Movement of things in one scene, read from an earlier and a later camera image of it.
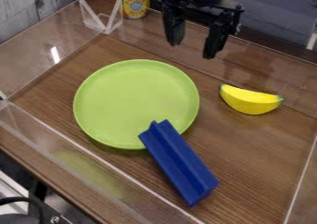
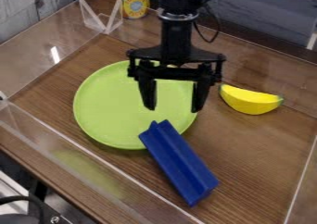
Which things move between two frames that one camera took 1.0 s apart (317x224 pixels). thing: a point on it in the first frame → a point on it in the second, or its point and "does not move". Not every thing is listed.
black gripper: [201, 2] → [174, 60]
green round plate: [124, 95] does not move
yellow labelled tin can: [135, 2] does not move
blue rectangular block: [178, 161] does not move
